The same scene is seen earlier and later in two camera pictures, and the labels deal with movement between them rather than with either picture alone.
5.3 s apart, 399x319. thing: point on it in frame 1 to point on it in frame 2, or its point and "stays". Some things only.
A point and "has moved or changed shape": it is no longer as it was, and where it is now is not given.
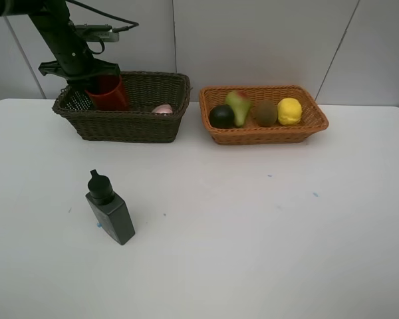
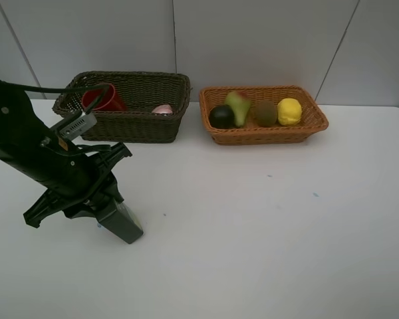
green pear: x=240 y=104 stays
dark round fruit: x=221 y=116 stays
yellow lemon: x=289 y=111 stays
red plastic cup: x=107 y=94 has moved or changed shape
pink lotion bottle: x=163 y=108 stays
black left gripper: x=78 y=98 to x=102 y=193
